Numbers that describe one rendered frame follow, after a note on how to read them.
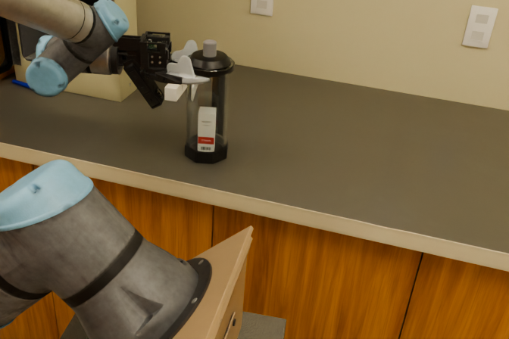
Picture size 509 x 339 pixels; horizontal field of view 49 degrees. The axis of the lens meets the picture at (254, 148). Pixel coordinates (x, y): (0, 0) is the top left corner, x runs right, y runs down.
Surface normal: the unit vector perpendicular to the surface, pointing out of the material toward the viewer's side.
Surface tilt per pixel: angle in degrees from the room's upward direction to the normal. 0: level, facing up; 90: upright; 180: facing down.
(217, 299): 44
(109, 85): 90
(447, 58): 90
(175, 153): 0
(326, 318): 90
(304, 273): 90
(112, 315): 62
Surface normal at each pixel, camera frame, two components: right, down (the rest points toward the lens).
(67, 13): 0.88, 0.20
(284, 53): -0.27, 0.46
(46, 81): -0.01, 0.47
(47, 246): 0.04, 0.27
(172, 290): 0.45, -0.57
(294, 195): 0.07, -0.87
